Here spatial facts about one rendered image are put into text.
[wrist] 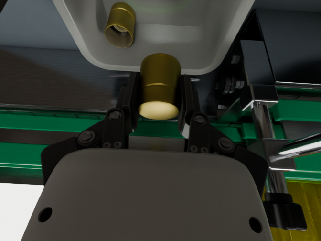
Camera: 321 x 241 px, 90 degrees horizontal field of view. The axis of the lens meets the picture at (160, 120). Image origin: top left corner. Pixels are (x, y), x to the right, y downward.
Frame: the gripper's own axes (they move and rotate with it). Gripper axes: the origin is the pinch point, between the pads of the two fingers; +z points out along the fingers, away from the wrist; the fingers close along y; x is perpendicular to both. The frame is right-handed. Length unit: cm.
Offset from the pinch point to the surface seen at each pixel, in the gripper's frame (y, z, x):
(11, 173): -37.2, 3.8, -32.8
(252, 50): 10.5, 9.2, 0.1
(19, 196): -31.1, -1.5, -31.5
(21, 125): -22.4, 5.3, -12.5
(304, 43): 17.2, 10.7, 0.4
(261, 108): 9.9, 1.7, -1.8
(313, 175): 22.1, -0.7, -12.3
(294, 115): 14.9, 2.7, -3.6
